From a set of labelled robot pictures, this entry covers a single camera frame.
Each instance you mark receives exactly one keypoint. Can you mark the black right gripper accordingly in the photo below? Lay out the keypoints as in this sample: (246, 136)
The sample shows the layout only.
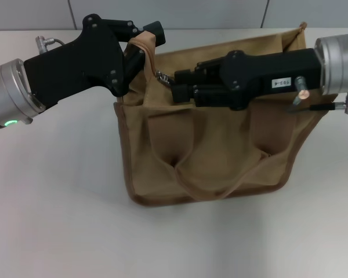
(264, 72)

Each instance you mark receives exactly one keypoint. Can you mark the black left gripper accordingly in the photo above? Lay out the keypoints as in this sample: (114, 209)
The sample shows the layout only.
(84, 66)

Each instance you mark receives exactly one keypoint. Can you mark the silver metal zipper pull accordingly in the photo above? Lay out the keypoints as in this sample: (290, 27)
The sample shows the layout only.
(163, 78)

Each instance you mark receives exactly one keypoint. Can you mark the khaki canvas food bag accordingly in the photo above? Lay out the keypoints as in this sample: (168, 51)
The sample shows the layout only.
(214, 150)

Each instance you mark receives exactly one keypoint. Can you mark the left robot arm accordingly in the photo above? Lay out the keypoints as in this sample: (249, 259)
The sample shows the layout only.
(5, 92)

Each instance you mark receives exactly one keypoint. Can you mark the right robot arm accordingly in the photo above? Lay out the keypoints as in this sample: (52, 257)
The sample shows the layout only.
(339, 63)

